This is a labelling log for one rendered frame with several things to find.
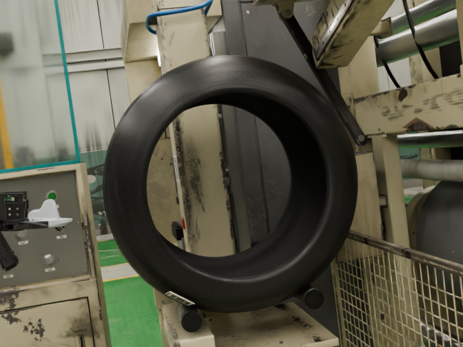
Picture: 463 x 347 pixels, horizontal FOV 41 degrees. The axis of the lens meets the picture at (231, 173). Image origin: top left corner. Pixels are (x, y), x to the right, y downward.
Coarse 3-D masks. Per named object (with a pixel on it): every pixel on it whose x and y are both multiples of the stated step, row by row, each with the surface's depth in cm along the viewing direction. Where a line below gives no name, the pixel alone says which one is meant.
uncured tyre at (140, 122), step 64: (192, 64) 133; (256, 64) 134; (128, 128) 129; (320, 128) 135; (128, 192) 128; (320, 192) 161; (128, 256) 132; (192, 256) 158; (256, 256) 161; (320, 256) 136
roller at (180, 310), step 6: (174, 306) 148; (180, 306) 141; (186, 306) 139; (180, 312) 138; (186, 312) 135; (192, 312) 134; (180, 318) 136; (186, 318) 133; (192, 318) 133; (198, 318) 134; (186, 324) 133; (192, 324) 134; (198, 324) 134; (186, 330) 134; (192, 330) 134
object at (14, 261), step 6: (0, 234) 134; (0, 240) 132; (0, 246) 132; (6, 246) 134; (0, 252) 132; (6, 252) 133; (12, 252) 136; (0, 258) 132; (6, 258) 133; (12, 258) 133; (6, 264) 133; (12, 264) 133; (6, 270) 133
